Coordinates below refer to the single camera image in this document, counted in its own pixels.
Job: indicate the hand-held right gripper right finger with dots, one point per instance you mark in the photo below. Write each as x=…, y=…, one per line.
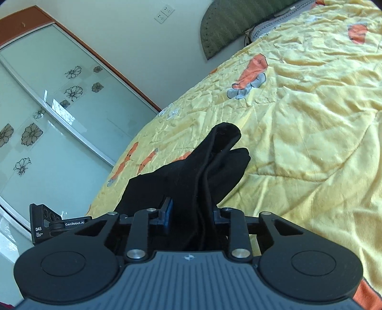
x=217, y=219

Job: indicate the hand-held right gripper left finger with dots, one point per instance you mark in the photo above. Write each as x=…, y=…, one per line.
x=168, y=215

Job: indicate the black pants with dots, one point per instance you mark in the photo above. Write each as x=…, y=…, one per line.
x=197, y=178

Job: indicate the flower print wardrobe door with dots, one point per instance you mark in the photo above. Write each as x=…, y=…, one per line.
x=59, y=104

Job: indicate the yellow printed bedspread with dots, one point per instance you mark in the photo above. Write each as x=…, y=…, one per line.
x=298, y=125

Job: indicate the green padded headboard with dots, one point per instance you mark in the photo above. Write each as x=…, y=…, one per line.
x=229, y=26

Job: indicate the grey pillow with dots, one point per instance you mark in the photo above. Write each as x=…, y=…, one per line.
x=277, y=21

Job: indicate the white wall socket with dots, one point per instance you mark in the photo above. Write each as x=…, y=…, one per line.
x=160, y=18
x=168, y=10

